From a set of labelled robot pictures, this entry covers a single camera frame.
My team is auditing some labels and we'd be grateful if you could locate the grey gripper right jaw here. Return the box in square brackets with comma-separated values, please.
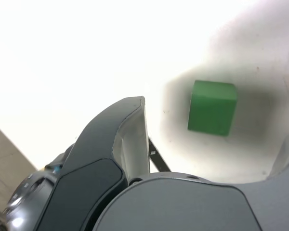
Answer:
[92, 131, 289, 231]

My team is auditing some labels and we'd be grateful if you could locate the black tape strip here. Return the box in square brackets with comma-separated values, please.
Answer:
[148, 137, 171, 173]

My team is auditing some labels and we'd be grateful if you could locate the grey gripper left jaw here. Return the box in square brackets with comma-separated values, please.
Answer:
[35, 95, 151, 231]

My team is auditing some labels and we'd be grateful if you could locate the green cube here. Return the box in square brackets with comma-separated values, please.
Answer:
[187, 80, 238, 137]

